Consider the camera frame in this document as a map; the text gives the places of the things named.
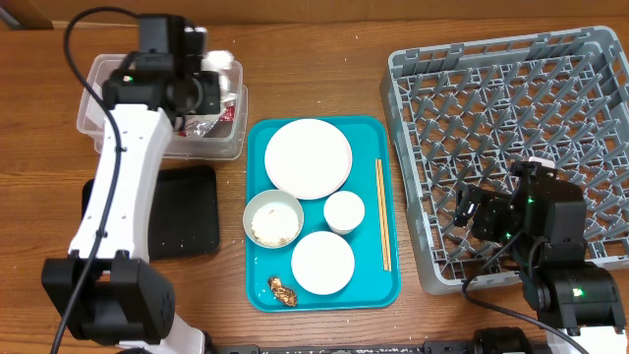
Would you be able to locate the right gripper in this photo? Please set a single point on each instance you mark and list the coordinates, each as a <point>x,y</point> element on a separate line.
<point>488,206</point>

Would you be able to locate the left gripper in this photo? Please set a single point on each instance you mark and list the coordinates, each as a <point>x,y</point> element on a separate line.
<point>213,103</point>

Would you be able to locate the wooden chopstick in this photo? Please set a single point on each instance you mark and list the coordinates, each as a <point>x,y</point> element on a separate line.
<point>380,216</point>
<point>384,216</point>

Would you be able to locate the red foil snack wrapper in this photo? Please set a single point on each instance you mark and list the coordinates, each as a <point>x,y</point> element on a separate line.
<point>199,126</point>

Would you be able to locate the white cup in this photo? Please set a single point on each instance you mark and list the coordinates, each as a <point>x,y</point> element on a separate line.
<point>343,212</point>

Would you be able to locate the small white bowl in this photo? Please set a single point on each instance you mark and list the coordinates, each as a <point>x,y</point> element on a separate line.
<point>323,263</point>

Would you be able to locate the large white plate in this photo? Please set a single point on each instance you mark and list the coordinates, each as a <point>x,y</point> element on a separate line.
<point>308,159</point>

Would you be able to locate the cooked rice pile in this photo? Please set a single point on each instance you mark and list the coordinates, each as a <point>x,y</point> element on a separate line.
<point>275,225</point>

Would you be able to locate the grey bowl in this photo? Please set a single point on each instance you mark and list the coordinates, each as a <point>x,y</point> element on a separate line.
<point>270,197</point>

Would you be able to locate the brown food scrap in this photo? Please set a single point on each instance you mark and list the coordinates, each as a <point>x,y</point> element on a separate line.
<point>285,295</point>

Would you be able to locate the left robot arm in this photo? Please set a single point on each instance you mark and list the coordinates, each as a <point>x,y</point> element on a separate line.
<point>105,289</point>

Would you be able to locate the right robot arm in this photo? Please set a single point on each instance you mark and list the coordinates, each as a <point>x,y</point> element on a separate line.
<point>541,226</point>

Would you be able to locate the grey dishwasher rack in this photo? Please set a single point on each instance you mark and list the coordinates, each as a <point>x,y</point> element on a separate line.
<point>461,113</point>

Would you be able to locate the clear plastic waste bin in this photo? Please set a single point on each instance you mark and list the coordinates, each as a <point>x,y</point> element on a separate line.
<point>224,142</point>

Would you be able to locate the teal plastic serving tray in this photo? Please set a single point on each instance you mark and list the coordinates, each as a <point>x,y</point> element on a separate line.
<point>371,285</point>

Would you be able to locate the black plastic tray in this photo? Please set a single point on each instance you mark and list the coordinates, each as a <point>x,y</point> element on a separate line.
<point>187,211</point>

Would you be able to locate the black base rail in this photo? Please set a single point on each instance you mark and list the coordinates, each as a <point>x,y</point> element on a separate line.
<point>428,347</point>

